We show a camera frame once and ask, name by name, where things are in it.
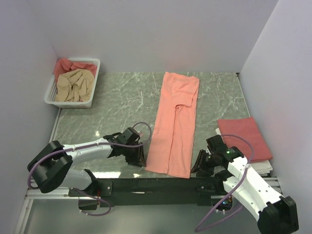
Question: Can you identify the black base beam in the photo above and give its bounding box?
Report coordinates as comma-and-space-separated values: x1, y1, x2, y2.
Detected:
68, 176, 234, 211

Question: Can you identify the beige crumpled t shirt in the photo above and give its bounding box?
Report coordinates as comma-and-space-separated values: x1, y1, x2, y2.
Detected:
55, 69, 95, 102

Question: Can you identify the salmon pink t shirt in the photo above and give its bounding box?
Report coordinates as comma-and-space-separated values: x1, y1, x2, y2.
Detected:
146, 72, 199, 178

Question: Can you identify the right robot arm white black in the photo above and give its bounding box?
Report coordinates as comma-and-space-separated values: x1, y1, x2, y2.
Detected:
192, 135, 299, 234

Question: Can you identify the folded white t shirt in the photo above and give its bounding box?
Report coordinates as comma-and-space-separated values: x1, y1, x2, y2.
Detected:
223, 130, 273, 174

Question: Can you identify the folded dark red t shirt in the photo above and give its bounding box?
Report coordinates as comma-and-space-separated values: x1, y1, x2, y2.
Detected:
217, 117, 273, 162

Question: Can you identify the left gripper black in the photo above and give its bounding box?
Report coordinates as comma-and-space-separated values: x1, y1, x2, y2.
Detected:
122, 141, 146, 167

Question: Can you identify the dusty red crumpled t shirt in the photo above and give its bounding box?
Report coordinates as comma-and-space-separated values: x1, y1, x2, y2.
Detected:
53, 58, 98, 79

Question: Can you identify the white plastic basket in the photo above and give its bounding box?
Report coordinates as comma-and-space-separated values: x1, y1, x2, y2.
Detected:
44, 58, 100, 108

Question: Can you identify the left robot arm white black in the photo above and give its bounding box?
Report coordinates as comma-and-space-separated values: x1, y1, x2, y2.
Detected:
27, 127, 146, 196

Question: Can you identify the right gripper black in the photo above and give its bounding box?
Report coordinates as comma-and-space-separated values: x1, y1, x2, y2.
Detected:
190, 149, 218, 177

